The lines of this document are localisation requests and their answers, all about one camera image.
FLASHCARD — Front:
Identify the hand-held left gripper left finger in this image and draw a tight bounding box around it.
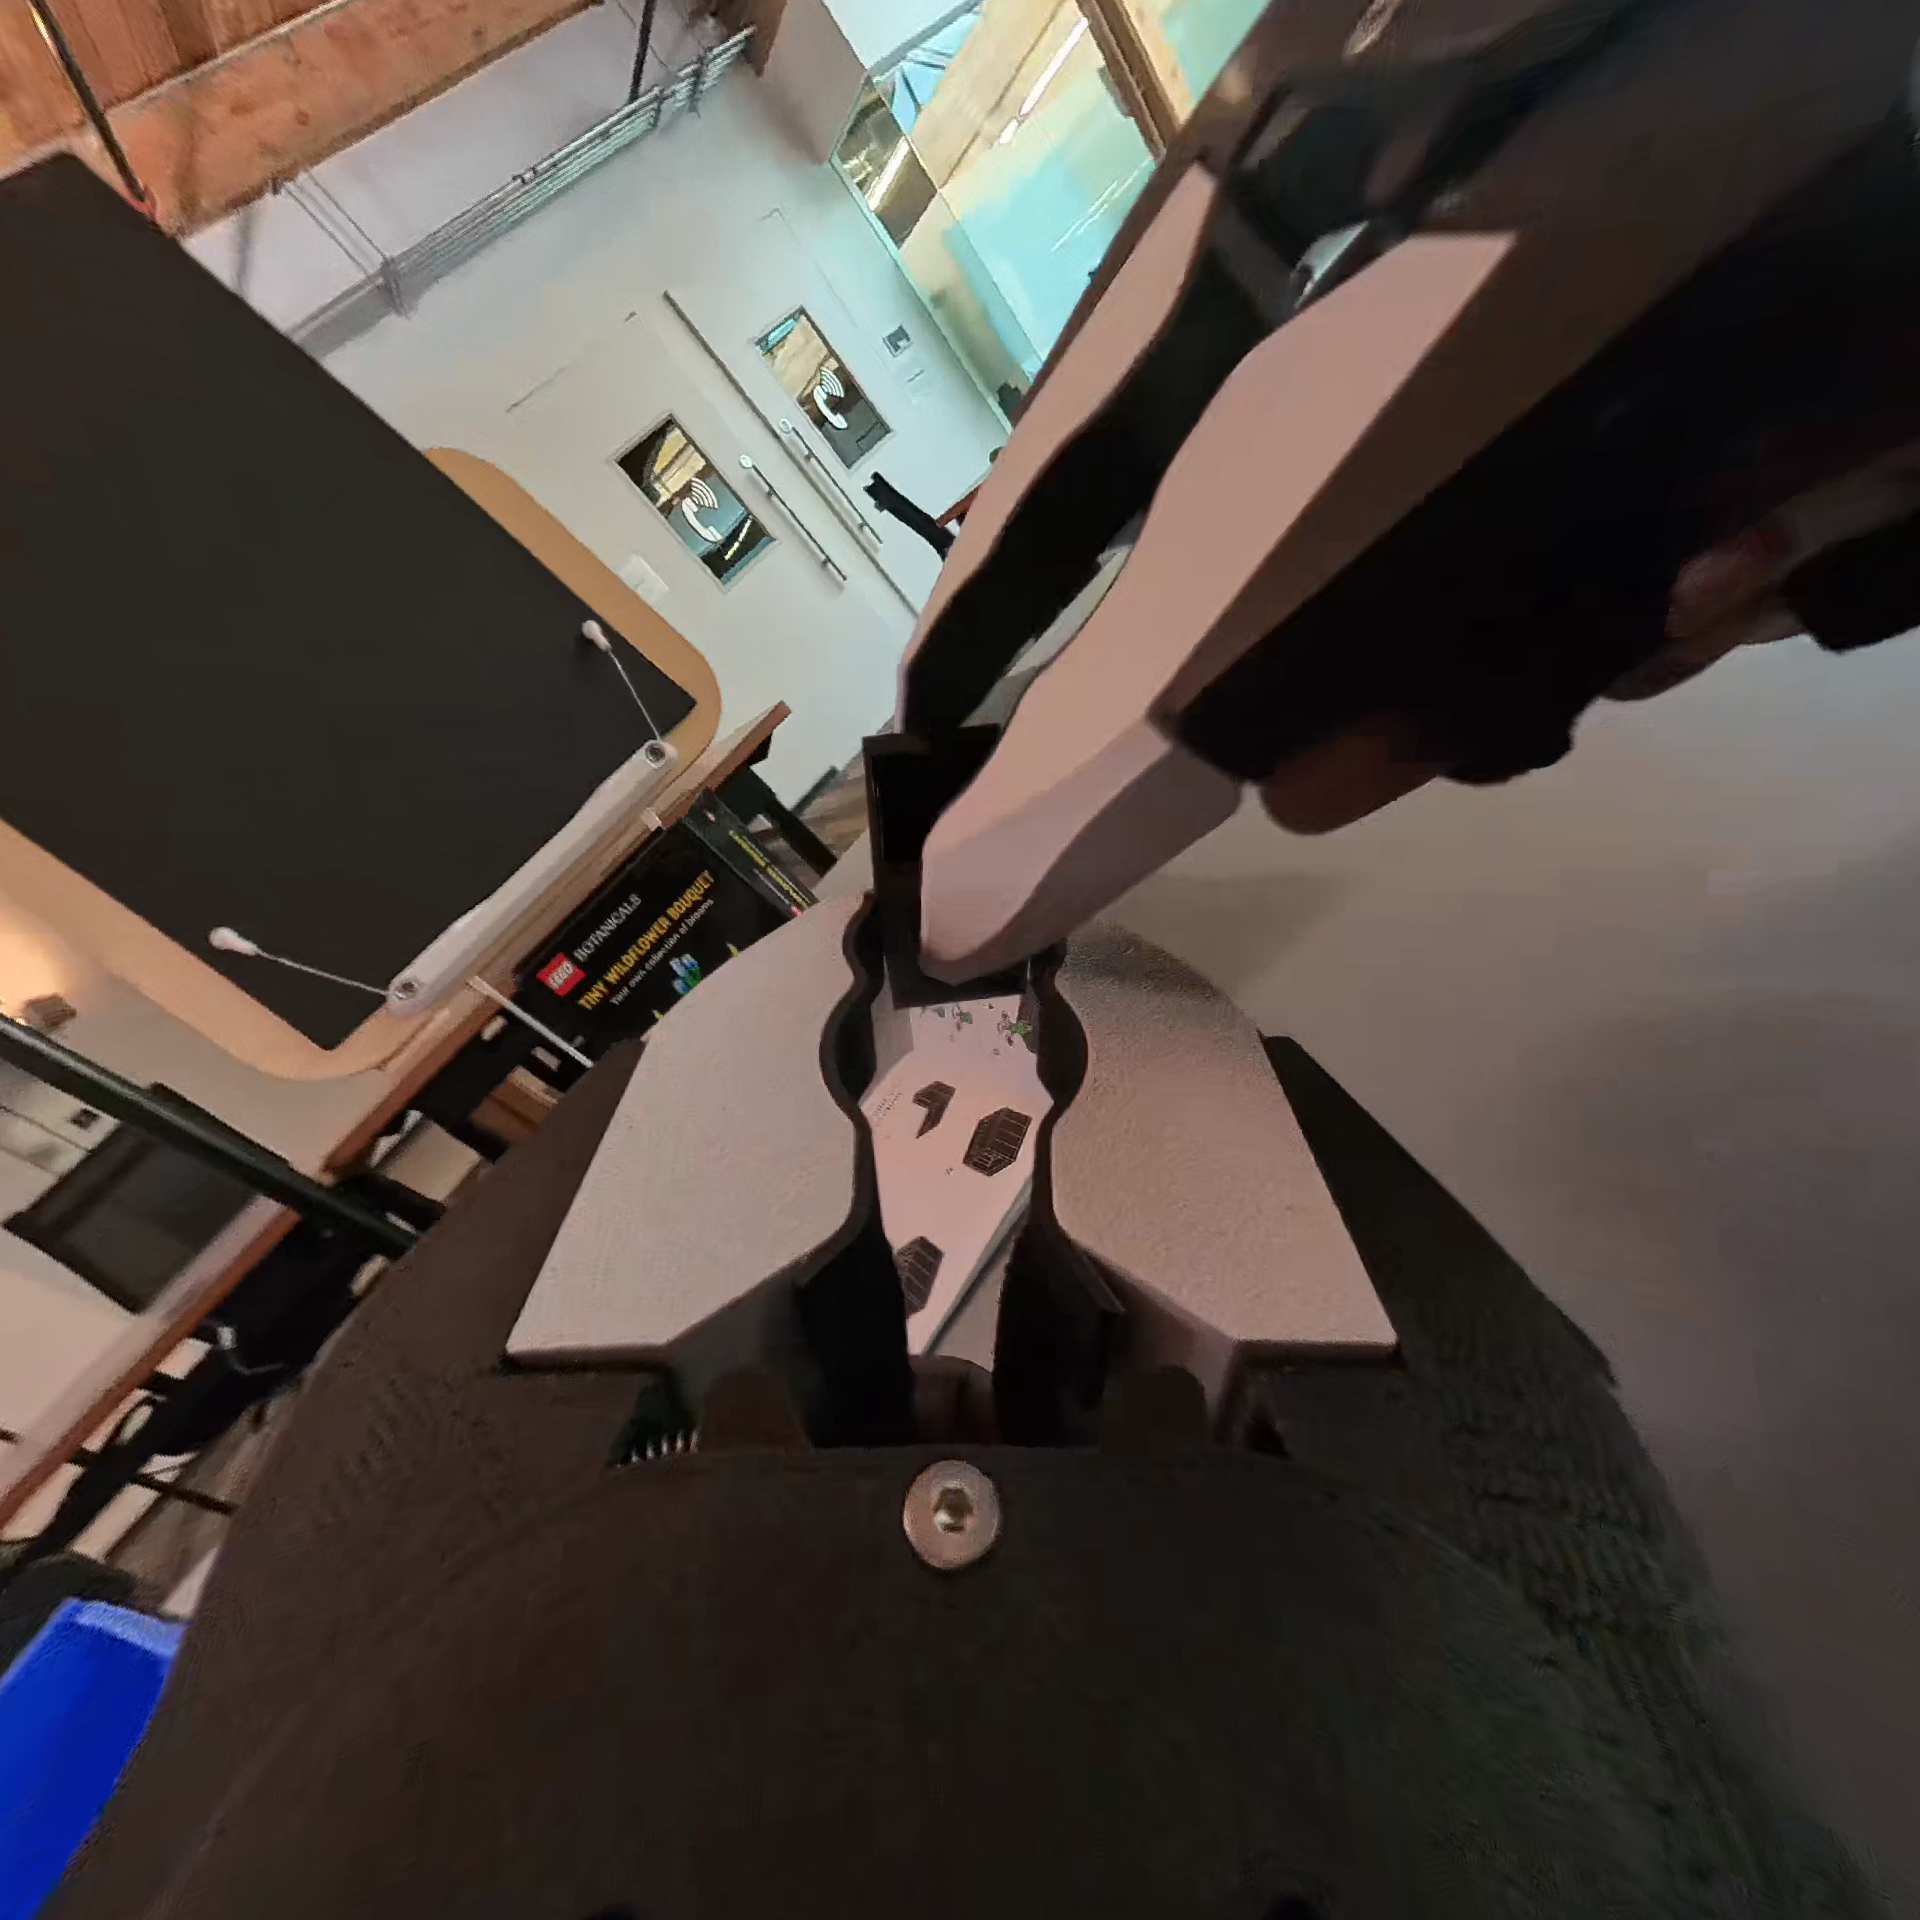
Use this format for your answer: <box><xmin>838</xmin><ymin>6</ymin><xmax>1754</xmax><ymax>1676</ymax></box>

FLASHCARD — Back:
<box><xmin>508</xmin><ymin>901</ymin><xmax>900</xmax><ymax>1408</ymax></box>

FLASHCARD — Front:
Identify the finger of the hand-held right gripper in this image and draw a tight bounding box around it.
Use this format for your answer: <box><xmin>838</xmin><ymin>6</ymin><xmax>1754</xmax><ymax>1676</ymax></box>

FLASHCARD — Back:
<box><xmin>900</xmin><ymin>165</ymin><xmax>1232</xmax><ymax>739</ymax></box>
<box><xmin>916</xmin><ymin>224</ymin><xmax>1521</xmax><ymax>976</ymax></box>

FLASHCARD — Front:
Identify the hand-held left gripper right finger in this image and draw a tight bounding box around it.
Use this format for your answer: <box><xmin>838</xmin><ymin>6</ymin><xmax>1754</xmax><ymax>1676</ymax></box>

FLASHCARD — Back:
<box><xmin>1004</xmin><ymin>932</ymin><xmax>1398</xmax><ymax>1412</ymax></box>

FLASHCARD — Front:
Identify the white instruction booklet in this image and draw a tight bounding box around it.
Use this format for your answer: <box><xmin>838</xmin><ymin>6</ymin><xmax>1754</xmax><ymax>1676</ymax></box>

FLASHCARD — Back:
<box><xmin>873</xmin><ymin>987</ymin><xmax>1057</xmax><ymax>1367</ymax></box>

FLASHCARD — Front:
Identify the black glossy cardboard box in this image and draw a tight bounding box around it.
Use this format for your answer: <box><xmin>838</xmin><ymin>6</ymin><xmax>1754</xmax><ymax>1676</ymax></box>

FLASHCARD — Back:
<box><xmin>508</xmin><ymin>825</ymin><xmax>804</xmax><ymax>1040</ymax></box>

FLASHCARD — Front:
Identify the blue plastic bin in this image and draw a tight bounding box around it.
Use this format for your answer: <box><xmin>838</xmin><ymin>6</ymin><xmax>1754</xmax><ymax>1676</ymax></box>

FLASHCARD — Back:
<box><xmin>0</xmin><ymin>1595</ymin><xmax>189</xmax><ymax>1920</ymax></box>

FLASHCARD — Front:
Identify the grey desk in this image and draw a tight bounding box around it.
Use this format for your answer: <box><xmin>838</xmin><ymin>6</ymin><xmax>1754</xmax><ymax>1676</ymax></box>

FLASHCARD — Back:
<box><xmin>810</xmin><ymin>618</ymin><xmax>1920</xmax><ymax>1920</ymax></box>

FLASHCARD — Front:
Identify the person's right hand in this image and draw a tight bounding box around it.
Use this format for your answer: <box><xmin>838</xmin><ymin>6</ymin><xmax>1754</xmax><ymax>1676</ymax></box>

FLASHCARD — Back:
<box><xmin>1253</xmin><ymin>526</ymin><xmax>1920</xmax><ymax>842</ymax></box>

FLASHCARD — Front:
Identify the black light stand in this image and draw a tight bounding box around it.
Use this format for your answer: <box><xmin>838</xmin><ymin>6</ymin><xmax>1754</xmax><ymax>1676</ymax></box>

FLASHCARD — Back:
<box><xmin>0</xmin><ymin>1015</ymin><xmax>427</xmax><ymax>1256</ymax></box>

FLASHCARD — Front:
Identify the black board on white stand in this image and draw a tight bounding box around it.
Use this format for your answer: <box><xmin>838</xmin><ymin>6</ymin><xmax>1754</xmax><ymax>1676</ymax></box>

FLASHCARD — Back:
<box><xmin>0</xmin><ymin>149</ymin><xmax>729</xmax><ymax>1125</ymax></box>

